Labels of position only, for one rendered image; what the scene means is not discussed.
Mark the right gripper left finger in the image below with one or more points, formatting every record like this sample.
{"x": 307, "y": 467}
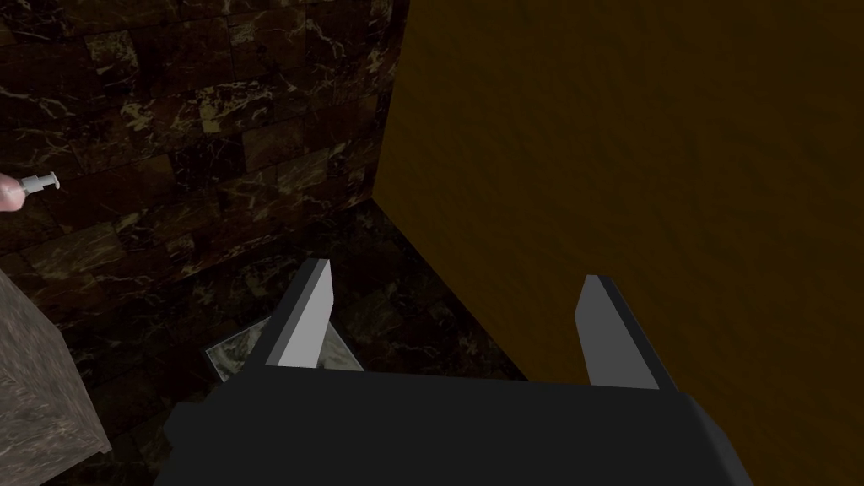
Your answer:
{"x": 302, "y": 327}

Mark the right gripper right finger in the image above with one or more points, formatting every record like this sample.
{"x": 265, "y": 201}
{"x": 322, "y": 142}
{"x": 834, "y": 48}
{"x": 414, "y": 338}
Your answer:
{"x": 615, "y": 344}

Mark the pale marble slab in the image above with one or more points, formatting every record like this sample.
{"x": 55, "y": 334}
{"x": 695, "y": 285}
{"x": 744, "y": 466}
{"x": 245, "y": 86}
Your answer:
{"x": 233, "y": 351}

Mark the brown wooden door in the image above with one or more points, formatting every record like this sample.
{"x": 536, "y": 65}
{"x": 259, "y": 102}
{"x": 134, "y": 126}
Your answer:
{"x": 641, "y": 155}

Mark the grey stone block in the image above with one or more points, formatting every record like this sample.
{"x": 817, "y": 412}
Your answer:
{"x": 37, "y": 398}

